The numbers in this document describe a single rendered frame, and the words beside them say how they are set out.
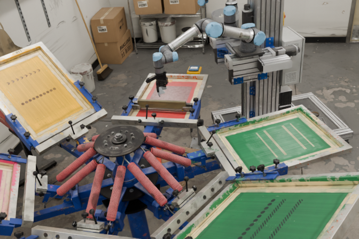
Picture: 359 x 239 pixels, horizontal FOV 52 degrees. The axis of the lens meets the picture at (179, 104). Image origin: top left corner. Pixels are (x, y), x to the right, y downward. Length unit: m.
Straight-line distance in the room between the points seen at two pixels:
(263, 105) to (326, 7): 3.03
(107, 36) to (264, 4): 3.37
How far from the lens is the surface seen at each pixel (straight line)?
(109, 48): 6.26
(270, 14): 3.43
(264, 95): 3.76
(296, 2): 6.42
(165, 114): 3.02
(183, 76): 3.50
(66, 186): 2.28
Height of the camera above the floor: 2.60
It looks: 32 degrees down
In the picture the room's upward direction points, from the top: 6 degrees counter-clockwise
